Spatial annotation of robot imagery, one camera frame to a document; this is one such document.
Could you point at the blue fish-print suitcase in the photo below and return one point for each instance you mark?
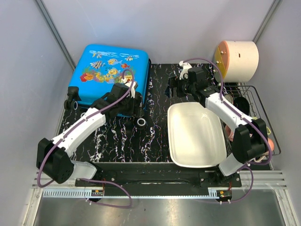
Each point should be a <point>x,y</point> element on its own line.
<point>100,67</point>

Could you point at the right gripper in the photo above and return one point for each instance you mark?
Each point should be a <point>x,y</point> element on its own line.
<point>174,82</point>

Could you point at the white plastic basin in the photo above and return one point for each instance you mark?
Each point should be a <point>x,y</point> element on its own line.
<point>195,135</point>

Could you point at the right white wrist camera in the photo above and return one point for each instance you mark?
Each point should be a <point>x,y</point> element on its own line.
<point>185,68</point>

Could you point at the black bowl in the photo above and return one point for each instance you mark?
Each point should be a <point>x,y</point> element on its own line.
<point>242,104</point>

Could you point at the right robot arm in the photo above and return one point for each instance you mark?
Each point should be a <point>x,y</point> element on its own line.
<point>250,135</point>

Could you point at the black wire dish rack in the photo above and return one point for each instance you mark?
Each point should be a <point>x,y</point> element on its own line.
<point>257,108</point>

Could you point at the pink patterned mug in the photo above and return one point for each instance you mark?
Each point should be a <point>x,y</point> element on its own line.
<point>229,133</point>

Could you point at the aluminium rail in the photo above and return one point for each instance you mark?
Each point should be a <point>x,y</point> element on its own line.
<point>262,179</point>

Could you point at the peach gradient mug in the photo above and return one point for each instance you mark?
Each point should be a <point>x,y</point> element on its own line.
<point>270,146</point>

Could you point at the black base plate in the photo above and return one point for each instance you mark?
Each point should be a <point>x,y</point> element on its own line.
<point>194,177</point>

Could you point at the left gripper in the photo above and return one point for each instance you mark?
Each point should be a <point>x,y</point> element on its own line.
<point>136,111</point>

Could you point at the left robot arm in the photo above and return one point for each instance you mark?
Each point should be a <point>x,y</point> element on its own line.
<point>54,156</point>

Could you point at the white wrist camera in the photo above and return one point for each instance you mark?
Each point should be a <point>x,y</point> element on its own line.
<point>185,68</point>
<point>132,84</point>

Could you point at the cream cylindrical drawer box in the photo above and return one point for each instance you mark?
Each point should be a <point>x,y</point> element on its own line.
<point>237,60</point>

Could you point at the yellow-green mug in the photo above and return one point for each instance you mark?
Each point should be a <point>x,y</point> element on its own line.
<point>268,131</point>

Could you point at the detached black white wheel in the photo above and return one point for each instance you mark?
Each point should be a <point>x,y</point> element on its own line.
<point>141,123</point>

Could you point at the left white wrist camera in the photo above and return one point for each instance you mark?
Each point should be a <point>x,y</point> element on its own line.
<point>132,84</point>

